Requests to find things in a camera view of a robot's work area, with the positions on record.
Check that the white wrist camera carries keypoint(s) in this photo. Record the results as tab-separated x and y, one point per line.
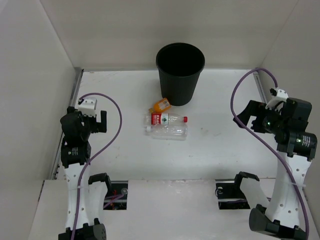
87	106
278	96

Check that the red label clear bottle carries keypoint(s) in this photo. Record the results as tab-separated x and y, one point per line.
164	119

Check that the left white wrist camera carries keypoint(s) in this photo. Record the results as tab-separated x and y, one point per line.
87	106

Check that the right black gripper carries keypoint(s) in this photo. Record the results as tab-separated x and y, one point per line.
254	108

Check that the black plastic waste bin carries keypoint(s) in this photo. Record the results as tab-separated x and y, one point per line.
179	66

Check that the right aluminium frame rail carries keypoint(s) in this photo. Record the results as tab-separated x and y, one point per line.
260	87

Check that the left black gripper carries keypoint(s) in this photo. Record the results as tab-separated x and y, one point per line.
100	121

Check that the small orange juice bottle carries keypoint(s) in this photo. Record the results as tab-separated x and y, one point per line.
160	106

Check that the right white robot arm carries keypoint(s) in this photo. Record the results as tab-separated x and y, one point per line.
284	215

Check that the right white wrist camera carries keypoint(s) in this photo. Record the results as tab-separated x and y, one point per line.
278	96

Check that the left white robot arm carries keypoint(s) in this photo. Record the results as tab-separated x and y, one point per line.
86	193

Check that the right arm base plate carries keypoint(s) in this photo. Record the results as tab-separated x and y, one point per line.
229	194

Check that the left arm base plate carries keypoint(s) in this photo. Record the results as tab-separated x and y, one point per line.
116	197

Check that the clear bottle white cap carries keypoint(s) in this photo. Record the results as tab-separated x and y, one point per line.
169	132

